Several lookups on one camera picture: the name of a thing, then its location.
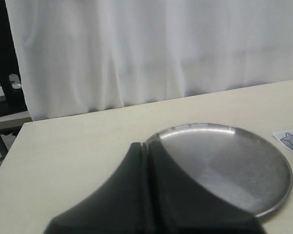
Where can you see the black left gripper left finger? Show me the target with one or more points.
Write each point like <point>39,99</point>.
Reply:
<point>77,220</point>

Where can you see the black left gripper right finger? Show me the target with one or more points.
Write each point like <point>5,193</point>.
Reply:
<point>120,201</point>

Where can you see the round stainless steel plate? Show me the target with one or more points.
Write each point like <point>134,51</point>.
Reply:
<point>237,165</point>

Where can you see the white curtain backdrop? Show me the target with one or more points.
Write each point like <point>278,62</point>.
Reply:
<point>80,56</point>

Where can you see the paper number game board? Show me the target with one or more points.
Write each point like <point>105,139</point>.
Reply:
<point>285,138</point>

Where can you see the grey side table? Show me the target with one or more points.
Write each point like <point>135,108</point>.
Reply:
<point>14,114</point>

